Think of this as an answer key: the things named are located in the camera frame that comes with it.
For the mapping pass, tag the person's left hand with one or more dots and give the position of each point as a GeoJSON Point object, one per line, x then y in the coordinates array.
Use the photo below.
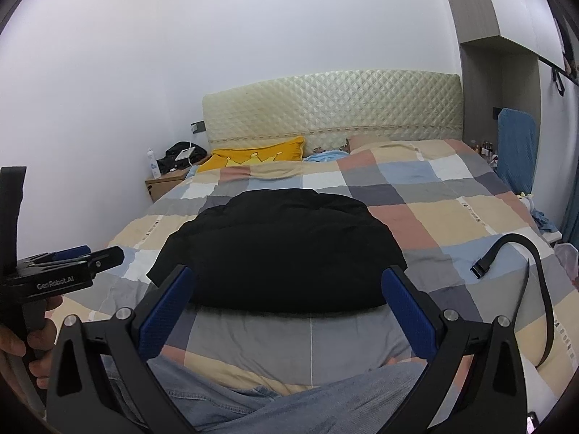
{"type": "Point", "coordinates": [40, 341]}

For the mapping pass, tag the wall socket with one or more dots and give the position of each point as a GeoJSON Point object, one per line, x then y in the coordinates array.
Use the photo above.
{"type": "Point", "coordinates": [198, 126]}

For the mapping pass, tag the wooden nightstand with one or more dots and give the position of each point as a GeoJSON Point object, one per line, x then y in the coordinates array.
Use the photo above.
{"type": "Point", "coordinates": [165, 185]}

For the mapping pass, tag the cluster of small bottles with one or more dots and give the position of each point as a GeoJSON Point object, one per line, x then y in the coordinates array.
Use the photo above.
{"type": "Point", "coordinates": [484, 149]}

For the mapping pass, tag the light blue cloth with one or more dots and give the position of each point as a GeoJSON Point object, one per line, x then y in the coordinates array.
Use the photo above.
{"type": "Point", "coordinates": [325, 156]}

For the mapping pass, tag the blue towel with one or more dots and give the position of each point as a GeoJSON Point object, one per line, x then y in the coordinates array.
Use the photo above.
{"type": "Point", "coordinates": [515, 149]}

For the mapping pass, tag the white spray bottle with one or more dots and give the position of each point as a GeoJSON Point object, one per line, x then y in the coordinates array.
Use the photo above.
{"type": "Point", "coordinates": [154, 165]}

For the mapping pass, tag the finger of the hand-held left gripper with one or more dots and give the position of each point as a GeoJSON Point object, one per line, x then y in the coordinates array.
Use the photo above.
{"type": "Point", "coordinates": [72, 252]}
{"type": "Point", "coordinates": [108, 258]}

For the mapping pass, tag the grey wall cabinet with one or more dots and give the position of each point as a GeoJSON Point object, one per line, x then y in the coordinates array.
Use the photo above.
{"type": "Point", "coordinates": [470, 4]}

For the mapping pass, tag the black belt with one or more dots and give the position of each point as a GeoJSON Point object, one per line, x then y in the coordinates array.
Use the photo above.
{"type": "Point", "coordinates": [540, 280]}

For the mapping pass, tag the person's blue jeans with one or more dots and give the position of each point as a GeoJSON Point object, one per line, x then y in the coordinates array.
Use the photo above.
{"type": "Point", "coordinates": [271, 402]}

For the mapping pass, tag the crumpled blue clothes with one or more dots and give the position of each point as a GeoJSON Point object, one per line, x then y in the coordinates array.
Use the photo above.
{"type": "Point", "coordinates": [545, 221]}

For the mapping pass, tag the plaid patchwork quilt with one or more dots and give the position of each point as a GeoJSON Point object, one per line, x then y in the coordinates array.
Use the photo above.
{"type": "Point", "coordinates": [452, 217]}

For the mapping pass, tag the black bag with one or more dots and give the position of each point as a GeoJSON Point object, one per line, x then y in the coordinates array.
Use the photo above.
{"type": "Point", "coordinates": [169, 158]}

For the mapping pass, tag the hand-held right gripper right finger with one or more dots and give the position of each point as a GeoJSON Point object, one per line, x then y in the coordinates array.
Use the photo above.
{"type": "Point", "coordinates": [409, 316]}

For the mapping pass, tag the cream quilted headboard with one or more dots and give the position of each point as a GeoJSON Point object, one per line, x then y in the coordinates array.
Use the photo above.
{"type": "Point", "coordinates": [334, 106]}

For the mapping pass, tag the black wall switch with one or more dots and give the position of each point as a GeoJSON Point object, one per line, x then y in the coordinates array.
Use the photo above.
{"type": "Point", "coordinates": [495, 113]}

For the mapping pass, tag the pink pillow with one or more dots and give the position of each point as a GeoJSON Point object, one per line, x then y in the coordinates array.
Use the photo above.
{"type": "Point", "coordinates": [375, 142]}

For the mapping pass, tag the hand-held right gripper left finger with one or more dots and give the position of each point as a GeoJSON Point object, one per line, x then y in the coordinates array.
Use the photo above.
{"type": "Point", "coordinates": [165, 314]}

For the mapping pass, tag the pink plastic bag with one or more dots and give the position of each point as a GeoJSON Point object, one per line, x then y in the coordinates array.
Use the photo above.
{"type": "Point", "coordinates": [567, 260]}

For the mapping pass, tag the white tablet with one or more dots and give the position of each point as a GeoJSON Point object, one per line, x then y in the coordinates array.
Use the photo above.
{"type": "Point", "coordinates": [186, 153]}

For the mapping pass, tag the black puffer jacket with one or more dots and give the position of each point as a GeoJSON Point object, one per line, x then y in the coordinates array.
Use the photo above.
{"type": "Point", "coordinates": [280, 248]}

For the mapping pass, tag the yellow pillow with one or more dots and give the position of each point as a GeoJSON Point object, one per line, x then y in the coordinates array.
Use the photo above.
{"type": "Point", "coordinates": [258, 156]}

